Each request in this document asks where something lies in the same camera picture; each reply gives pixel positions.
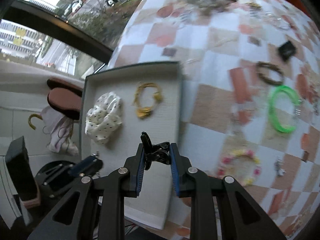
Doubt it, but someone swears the clear large claw clip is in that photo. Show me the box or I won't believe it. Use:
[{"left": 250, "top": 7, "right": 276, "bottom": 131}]
[{"left": 186, "top": 0, "right": 230, "bottom": 11}]

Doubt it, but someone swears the red plastic chair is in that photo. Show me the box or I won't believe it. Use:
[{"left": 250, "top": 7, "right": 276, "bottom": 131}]
[{"left": 279, "top": 0, "right": 312, "bottom": 18}]

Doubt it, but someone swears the white cloth with hangers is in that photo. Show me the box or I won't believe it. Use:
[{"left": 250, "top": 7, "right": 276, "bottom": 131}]
[{"left": 41, "top": 106, "right": 79, "bottom": 156}]

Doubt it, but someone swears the pink yellow flower bracelet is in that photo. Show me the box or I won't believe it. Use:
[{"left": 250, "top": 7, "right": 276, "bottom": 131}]
[{"left": 216, "top": 148, "right": 262, "bottom": 186}]

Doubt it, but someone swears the white polka dot scrunchie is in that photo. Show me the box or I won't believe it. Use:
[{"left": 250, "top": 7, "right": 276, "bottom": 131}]
[{"left": 85, "top": 92, "right": 123, "bottom": 145}]

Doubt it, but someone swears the small silver earring charm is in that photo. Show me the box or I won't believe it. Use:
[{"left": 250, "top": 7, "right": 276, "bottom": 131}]
[{"left": 274, "top": 157, "right": 286, "bottom": 177}]

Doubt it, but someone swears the yellow hair tie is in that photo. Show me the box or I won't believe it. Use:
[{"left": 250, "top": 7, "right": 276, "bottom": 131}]
[{"left": 132, "top": 82, "right": 164, "bottom": 119}]

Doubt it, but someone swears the grey shallow tray box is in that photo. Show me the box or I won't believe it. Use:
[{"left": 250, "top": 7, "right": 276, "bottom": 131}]
[{"left": 79, "top": 62, "right": 182, "bottom": 230}]

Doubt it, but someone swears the yellow hook hanger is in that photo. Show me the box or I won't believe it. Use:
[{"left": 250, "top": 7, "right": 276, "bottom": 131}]
[{"left": 27, "top": 113, "right": 43, "bottom": 131}]

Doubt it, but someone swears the checkered patterned tablecloth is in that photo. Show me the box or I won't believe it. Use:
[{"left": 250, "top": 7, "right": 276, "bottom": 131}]
[{"left": 109, "top": 0, "right": 319, "bottom": 239}]

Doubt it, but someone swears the black small claw clip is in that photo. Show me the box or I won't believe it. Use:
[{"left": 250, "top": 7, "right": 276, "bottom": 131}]
[{"left": 140, "top": 132, "right": 171, "bottom": 171}]

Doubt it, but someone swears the gold chain link piece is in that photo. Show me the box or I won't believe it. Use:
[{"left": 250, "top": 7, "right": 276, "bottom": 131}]
[{"left": 246, "top": 2, "right": 261, "bottom": 10}]

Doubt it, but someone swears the brown braided bracelet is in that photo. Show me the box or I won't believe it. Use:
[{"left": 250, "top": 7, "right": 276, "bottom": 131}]
[{"left": 255, "top": 61, "right": 285, "bottom": 87}]

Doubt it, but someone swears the brown sole slipper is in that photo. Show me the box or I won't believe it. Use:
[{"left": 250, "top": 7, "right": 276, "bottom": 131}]
[{"left": 47, "top": 77, "right": 82, "bottom": 121}]

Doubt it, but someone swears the black rectangular hair clip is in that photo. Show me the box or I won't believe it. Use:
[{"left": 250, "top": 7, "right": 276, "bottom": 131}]
[{"left": 277, "top": 41, "right": 297, "bottom": 62}]

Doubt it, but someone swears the green translucent bangle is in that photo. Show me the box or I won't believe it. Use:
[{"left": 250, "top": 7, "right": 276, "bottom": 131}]
[{"left": 268, "top": 85, "right": 301, "bottom": 134}]

